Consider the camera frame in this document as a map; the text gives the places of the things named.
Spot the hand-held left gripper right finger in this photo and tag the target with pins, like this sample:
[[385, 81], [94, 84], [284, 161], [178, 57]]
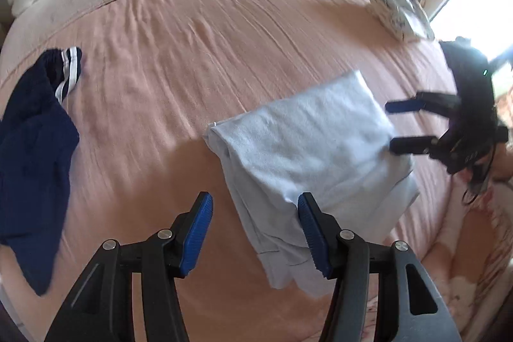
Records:
[[314, 242]]

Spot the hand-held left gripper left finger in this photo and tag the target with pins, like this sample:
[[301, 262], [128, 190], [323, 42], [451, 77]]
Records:
[[196, 238]]

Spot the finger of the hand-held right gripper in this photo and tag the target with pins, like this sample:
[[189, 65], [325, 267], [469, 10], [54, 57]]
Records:
[[404, 105], [412, 145]]

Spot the light blue shirt navy collar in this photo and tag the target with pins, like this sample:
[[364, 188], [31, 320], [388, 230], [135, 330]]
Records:
[[312, 149]]

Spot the folded blue cartoon-print pajamas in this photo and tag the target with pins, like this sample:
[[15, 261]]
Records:
[[400, 11]]

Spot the person's right leg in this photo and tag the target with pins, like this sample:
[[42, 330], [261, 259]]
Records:
[[473, 246]]

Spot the pink bed sheet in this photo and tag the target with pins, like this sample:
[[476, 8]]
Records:
[[180, 65]]

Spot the navy shorts white stripes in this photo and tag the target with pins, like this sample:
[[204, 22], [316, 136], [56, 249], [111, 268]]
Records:
[[32, 149]]

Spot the window with dark frame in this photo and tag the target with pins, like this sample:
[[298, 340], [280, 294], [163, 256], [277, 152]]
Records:
[[481, 5]]

